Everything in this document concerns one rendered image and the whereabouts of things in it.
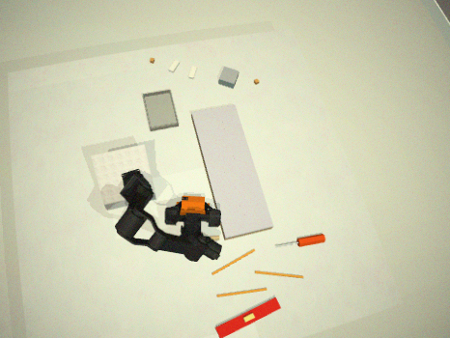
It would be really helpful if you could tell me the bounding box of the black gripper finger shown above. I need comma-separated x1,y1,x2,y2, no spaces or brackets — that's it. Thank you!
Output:
171,201,182,215
205,202,215,214

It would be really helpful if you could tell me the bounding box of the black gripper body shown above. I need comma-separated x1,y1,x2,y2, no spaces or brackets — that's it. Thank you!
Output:
164,208,221,230

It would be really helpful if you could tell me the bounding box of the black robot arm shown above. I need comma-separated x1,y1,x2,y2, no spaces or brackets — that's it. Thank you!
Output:
115,169,222,262

